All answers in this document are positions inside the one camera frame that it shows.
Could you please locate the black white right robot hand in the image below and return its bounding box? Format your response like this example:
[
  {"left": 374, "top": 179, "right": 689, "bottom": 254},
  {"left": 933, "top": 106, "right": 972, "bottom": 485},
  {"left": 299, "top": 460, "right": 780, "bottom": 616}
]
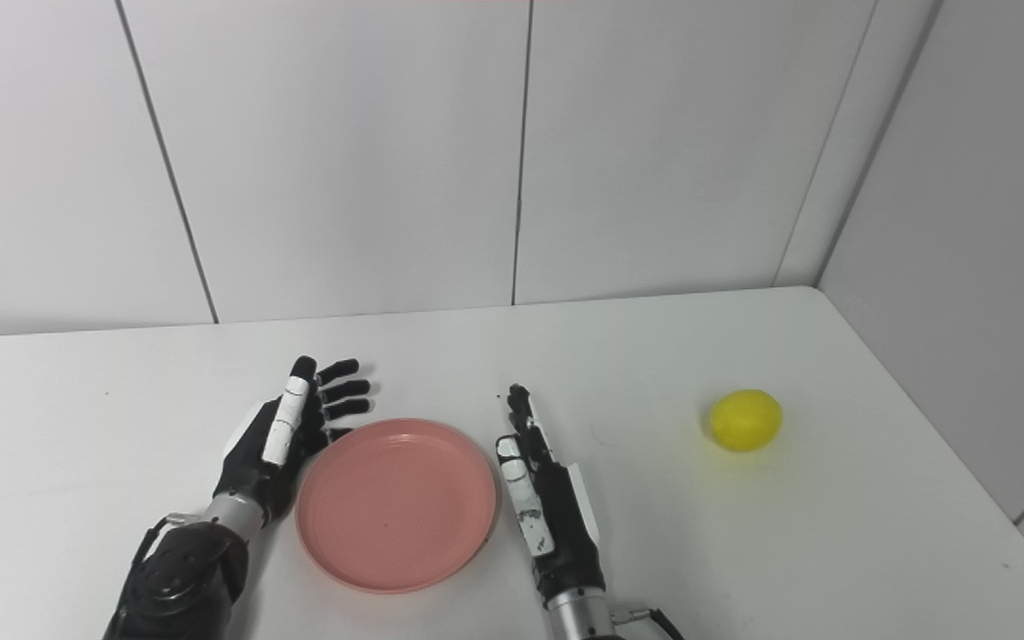
[{"left": 495, "top": 383, "right": 609, "bottom": 612}]

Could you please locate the pink round plate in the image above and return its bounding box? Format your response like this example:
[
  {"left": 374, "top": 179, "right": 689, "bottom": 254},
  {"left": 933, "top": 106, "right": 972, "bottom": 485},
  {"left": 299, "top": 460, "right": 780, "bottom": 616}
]
[{"left": 295, "top": 419, "right": 501, "bottom": 595}]

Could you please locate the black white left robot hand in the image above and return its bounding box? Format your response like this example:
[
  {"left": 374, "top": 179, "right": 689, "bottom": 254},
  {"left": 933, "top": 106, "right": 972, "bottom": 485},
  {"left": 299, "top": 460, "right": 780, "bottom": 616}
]
[{"left": 212, "top": 356, "right": 372, "bottom": 526}]

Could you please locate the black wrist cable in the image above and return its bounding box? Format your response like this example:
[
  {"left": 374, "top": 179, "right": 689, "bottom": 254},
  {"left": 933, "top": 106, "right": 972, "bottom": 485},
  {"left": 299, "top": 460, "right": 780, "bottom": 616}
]
[
  {"left": 124, "top": 513, "right": 195, "bottom": 607},
  {"left": 614, "top": 606, "right": 687, "bottom": 640}
]

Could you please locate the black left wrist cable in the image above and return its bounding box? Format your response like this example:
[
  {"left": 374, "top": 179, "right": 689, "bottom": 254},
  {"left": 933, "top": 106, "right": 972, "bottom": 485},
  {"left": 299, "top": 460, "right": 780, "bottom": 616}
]
[{"left": 124, "top": 513, "right": 195, "bottom": 607}]

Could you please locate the yellow lemon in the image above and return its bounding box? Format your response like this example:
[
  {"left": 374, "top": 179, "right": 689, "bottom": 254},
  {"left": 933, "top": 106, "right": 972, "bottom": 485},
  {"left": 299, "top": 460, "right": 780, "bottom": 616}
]
[{"left": 709, "top": 388, "right": 784, "bottom": 453}]

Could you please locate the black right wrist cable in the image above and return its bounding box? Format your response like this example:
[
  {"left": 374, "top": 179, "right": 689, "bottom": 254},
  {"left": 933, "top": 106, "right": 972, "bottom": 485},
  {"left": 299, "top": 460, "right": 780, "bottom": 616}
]
[{"left": 614, "top": 606, "right": 687, "bottom": 640}]

